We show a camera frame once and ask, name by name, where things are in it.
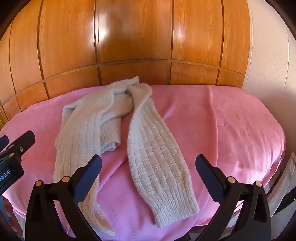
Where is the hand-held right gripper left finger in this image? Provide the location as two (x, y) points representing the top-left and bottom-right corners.
(25, 154), (116, 241)

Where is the pink blanket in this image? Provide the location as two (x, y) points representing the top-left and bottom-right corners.
(0, 85), (287, 241)

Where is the white knit garment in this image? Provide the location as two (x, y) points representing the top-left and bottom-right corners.
(53, 75), (200, 237)

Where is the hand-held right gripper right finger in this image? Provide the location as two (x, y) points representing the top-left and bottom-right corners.
(195, 154), (272, 241)

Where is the white striped mattress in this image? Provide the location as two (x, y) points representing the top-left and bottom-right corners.
(266, 154), (296, 210)

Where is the glossy wooden wardrobe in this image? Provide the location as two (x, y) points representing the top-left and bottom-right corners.
(0, 0), (253, 130)

